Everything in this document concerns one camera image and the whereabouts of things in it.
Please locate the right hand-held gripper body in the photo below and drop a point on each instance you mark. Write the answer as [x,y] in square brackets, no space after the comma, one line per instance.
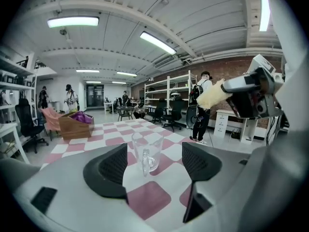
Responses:
[253,103]

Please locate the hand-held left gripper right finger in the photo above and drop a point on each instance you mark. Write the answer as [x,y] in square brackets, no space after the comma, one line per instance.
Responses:
[217,178]

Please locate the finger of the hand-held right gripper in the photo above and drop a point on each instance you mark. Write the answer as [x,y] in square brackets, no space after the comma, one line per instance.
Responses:
[241,83]

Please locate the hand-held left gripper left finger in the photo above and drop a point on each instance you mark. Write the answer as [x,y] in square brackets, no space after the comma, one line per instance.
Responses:
[79,197]

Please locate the yellow sponge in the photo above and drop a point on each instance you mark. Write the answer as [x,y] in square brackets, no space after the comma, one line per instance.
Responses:
[212,95]

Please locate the clear glass mug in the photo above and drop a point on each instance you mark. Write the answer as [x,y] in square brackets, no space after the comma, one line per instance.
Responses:
[147,149]

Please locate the white drawer cabinet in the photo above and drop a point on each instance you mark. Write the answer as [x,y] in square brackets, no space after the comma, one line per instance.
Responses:
[222,124]

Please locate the person's white shirt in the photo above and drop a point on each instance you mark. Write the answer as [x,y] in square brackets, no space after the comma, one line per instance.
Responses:
[294,57]

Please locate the white round device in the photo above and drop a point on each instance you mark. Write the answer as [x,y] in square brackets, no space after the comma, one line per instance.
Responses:
[175,95]

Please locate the wooden divided box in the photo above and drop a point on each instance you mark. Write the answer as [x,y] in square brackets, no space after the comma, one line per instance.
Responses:
[74,129]

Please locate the pink white checkered tablecloth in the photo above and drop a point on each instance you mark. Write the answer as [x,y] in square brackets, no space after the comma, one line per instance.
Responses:
[149,199]

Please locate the white shelving unit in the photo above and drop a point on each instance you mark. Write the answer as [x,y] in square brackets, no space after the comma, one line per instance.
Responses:
[169,83]
[14,81]

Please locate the black office chair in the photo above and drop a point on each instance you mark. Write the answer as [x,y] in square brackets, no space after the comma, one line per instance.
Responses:
[158,110]
[26,122]
[175,112]

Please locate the ceiling light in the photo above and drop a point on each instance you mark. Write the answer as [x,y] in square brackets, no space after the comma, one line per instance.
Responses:
[126,74]
[87,70]
[264,8]
[72,22]
[158,42]

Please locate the purple cloth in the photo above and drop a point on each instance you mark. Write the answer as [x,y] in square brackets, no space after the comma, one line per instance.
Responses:
[82,118]

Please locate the pink cloth covered chair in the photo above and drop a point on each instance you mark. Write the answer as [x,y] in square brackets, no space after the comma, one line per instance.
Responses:
[51,120]

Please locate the white desk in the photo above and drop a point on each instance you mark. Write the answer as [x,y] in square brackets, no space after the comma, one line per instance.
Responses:
[9,132]

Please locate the dark low table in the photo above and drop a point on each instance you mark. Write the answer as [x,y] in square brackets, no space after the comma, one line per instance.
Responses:
[125,110]

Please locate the dark double door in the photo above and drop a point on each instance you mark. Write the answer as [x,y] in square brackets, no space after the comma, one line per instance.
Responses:
[95,95]

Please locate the black mezzanine railing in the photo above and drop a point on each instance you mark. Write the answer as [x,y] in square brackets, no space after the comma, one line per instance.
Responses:
[36,64]

